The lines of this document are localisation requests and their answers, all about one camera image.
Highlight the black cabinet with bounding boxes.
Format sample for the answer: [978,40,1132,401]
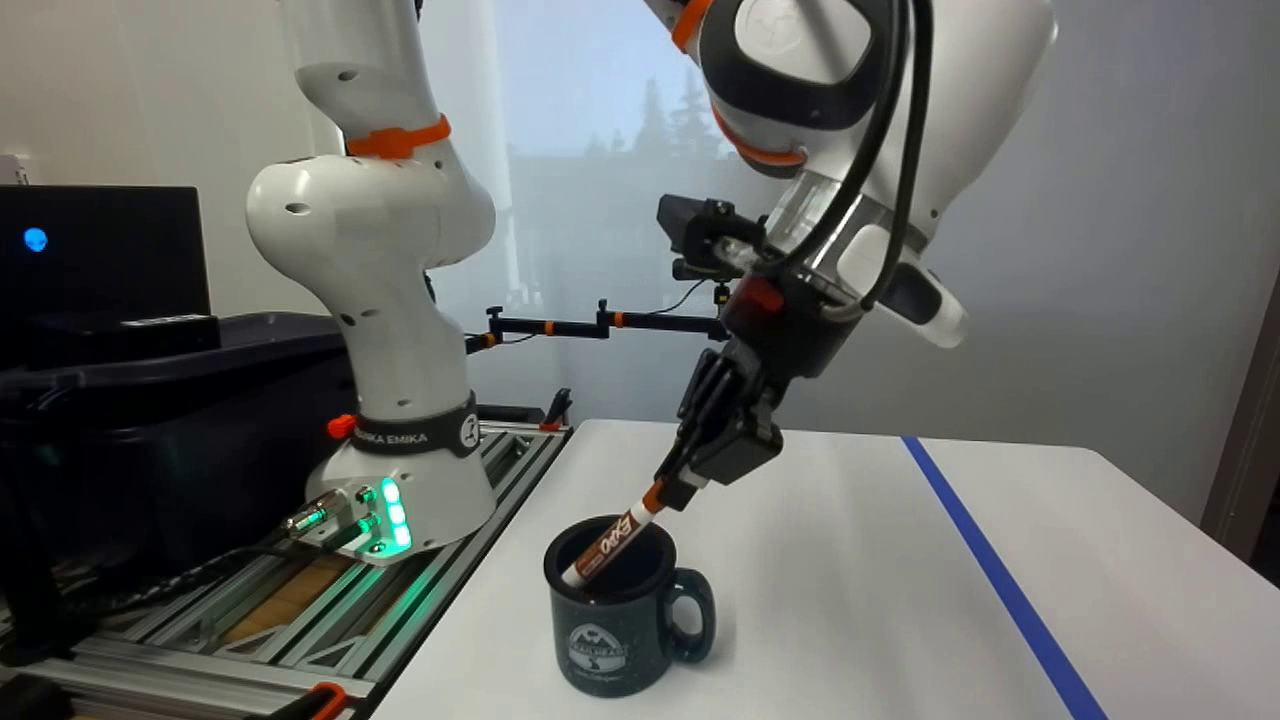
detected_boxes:
[0,311,368,665]

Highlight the brown dry erase marker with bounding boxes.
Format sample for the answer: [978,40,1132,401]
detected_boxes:
[556,479,678,596]

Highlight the dark green enamel mug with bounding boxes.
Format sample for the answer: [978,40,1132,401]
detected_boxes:
[539,517,719,702]

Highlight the black articulated camera mount arm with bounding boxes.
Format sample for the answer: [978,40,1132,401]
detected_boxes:
[460,299,734,359]

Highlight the orange black clamp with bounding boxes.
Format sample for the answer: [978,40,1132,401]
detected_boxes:
[301,677,362,720]

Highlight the aluminium rail base frame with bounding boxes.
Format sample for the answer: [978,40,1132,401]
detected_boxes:
[23,417,578,720]

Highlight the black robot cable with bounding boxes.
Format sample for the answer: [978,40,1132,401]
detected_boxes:
[763,0,935,315]

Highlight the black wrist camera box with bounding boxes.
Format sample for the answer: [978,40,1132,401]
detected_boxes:
[651,191,770,286]

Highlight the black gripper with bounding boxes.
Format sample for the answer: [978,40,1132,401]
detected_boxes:
[648,270,859,517]

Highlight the blue tape strip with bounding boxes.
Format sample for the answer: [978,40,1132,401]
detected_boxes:
[900,431,1112,720]

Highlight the black monitor with blue light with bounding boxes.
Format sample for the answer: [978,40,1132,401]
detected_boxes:
[0,182,226,372]

